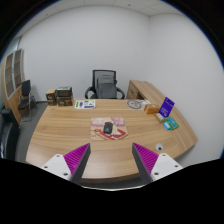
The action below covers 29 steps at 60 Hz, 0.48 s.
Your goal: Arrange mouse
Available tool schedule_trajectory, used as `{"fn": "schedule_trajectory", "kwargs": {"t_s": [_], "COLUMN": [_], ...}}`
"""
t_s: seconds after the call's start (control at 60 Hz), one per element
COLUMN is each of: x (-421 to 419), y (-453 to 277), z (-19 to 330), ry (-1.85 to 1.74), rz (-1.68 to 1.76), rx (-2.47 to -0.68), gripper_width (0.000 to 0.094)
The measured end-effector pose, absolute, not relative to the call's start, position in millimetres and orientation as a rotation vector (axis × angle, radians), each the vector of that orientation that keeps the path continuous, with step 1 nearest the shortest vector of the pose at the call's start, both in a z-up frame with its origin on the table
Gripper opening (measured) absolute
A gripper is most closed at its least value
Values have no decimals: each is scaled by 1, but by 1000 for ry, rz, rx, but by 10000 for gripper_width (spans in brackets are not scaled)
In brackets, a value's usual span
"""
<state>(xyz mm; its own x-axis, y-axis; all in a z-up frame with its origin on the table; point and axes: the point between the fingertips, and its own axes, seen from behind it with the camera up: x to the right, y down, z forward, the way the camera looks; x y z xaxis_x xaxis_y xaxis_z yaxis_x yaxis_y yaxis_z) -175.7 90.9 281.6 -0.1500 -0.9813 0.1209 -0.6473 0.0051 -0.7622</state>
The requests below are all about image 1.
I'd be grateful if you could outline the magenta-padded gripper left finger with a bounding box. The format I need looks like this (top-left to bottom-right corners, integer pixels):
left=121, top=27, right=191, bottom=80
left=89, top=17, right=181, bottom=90
left=39, top=142, right=92, bottom=186

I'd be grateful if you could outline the black computer mouse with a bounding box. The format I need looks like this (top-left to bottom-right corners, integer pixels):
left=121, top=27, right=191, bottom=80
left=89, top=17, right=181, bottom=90
left=103, top=121, right=114, bottom=136

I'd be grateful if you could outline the grey backpack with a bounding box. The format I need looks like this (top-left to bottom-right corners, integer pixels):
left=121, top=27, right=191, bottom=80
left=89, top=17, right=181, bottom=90
left=96, top=75, right=118, bottom=100

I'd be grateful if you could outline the small teal box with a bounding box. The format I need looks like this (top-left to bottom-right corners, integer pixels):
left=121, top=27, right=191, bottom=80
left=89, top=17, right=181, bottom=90
left=164, top=116, right=180, bottom=130

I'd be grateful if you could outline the round grey disc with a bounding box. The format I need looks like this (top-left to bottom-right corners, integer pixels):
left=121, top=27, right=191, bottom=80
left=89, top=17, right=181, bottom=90
left=126, top=99, right=144, bottom=110

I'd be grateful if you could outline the black leather sofa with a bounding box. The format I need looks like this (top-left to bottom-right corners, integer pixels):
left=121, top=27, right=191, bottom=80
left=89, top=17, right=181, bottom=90
left=0, top=108, right=20, bottom=160

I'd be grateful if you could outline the wooden side cabinet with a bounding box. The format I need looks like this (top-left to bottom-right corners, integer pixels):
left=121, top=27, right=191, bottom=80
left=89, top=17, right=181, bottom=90
left=126, top=79, right=158, bottom=101

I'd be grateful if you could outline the wooden shelf unit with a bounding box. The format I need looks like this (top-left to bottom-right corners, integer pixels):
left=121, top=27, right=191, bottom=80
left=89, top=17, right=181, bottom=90
left=0, top=48, right=26, bottom=114

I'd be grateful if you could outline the white sticker sheet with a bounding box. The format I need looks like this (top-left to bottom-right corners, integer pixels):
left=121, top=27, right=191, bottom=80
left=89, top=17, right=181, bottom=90
left=73, top=99, right=97, bottom=110

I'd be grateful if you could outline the black mesh office chair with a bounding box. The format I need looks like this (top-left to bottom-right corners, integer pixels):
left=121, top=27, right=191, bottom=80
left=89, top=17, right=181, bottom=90
left=84, top=69, right=126, bottom=100

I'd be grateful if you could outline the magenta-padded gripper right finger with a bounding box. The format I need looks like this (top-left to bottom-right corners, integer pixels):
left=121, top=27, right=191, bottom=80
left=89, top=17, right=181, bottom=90
left=131, top=142, right=184, bottom=186

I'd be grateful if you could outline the black cardboard box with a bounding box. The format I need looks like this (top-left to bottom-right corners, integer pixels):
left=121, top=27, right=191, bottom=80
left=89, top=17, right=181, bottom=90
left=56, top=86, right=73, bottom=99

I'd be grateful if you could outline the purple sign stand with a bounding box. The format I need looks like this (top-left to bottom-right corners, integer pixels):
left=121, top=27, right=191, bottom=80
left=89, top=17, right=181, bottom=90
left=158, top=96, right=176, bottom=118

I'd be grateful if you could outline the cartoon print mouse pad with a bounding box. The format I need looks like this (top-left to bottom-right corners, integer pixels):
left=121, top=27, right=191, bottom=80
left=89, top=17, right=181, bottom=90
left=90, top=116, right=129, bottom=141

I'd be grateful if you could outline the black metal-legged visitor chair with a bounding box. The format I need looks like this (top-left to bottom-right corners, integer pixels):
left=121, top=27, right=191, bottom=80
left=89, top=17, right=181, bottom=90
left=17, top=79, right=38, bottom=123

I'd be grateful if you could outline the tall brown coffee box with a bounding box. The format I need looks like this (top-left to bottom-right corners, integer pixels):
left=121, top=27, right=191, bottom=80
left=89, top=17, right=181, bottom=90
left=45, top=88, right=58, bottom=106

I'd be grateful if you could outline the small orange box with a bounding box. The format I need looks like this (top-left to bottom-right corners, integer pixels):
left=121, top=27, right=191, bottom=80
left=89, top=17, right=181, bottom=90
left=143, top=104, right=161, bottom=116

